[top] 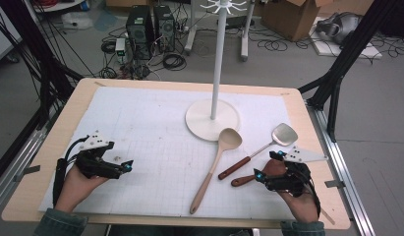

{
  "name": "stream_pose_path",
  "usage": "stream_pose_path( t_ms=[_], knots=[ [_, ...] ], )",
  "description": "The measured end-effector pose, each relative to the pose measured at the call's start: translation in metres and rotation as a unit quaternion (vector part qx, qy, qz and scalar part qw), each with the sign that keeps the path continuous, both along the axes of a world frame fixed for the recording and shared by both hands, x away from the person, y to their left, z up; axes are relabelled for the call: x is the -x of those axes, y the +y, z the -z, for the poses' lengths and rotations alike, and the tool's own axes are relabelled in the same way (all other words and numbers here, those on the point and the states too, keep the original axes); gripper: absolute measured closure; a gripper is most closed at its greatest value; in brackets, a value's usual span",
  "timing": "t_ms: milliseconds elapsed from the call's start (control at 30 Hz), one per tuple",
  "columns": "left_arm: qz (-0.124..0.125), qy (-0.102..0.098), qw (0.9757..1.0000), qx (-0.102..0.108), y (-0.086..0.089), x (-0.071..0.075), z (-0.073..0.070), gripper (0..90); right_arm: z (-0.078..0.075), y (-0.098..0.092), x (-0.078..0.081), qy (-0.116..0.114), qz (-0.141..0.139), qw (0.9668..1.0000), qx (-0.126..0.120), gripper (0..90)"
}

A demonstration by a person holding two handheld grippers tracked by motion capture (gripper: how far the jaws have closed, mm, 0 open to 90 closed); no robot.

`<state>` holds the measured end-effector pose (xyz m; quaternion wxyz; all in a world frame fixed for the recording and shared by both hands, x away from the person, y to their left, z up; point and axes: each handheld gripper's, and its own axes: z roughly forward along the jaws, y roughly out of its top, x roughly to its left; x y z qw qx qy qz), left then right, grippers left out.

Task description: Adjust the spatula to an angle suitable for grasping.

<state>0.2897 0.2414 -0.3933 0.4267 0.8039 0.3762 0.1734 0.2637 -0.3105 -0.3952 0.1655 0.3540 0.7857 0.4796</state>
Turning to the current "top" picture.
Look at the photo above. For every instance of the flat cardboard box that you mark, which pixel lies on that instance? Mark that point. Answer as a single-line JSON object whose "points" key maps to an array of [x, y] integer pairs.
{"points": [[127, 2]]}

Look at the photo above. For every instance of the black computer tower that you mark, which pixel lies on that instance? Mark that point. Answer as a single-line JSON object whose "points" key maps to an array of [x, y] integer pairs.
{"points": [[164, 28], [139, 29]]}

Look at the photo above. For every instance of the white foam board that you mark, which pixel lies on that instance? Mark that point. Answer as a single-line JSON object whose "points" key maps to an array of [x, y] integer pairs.
{"points": [[370, 50]]}

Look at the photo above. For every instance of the grey metal bracket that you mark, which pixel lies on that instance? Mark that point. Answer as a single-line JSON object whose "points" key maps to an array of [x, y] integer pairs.
{"points": [[335, 183], [26, 172]]}

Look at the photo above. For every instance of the clear plastic bag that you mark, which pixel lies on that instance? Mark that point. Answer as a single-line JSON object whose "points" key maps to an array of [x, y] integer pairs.
{"points": [[76, 20]]}

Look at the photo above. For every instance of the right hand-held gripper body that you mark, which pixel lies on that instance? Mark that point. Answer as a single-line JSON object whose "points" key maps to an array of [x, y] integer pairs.
{"points": [[288, 183]]}

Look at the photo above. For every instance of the brown tape strip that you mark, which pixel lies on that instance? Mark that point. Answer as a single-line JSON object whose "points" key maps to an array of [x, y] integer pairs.
{"points": [[99, 84]]}

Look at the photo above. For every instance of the white power adapter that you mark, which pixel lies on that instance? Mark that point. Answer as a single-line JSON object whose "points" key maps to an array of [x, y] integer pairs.
{"points": [[120, 49]]}

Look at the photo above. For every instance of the white utensil rack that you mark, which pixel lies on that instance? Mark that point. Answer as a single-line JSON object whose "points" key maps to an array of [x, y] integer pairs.
{"points": [[219, 65]]}

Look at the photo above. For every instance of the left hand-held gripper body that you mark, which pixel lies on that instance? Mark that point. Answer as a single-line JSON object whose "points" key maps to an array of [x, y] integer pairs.
{"points": [[98, 164]]}

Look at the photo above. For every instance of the white stand leg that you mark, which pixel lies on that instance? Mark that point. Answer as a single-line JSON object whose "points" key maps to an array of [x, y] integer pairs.
{"points": [[244, 46], [190, 36]]}

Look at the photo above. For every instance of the person's left hand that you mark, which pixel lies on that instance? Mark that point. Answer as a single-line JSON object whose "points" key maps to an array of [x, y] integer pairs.
{"points": [[75, 190]]}

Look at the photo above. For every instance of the light wooden spoon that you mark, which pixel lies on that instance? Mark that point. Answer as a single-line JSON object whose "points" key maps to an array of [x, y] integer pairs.
{"points": [[227, 139]]}

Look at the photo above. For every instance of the white cabinet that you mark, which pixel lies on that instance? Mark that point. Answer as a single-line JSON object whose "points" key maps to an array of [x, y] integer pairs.
{"points": [[3, 36]]}

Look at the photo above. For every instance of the dark wooden spoon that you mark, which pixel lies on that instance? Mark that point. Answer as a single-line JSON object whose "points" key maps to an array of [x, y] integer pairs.
{"points": [[243, 181]]}

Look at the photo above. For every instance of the white grid mat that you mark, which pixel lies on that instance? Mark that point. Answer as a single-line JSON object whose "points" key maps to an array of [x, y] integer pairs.
{"points": [[150, 131]]}

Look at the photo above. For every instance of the large cardboard box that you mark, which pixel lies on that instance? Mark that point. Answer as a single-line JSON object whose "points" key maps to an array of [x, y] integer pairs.
{"points": [[288, 16]]}

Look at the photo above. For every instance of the aluminium rail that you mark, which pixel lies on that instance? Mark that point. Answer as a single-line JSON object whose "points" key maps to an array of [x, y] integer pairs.
{"points": [[340, 164], [16, 164]]}

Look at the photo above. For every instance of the white round table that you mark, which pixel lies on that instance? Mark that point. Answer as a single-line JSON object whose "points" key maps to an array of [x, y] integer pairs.
{"points": [[58, 5]]}

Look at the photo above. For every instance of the grey bag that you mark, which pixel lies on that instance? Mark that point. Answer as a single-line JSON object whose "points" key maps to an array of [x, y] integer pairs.
{"points": [[340, 26]]}

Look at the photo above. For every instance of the black frame strut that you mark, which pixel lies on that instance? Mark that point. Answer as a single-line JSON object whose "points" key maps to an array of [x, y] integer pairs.
{"points": [[347, 55], [42, 65]]}

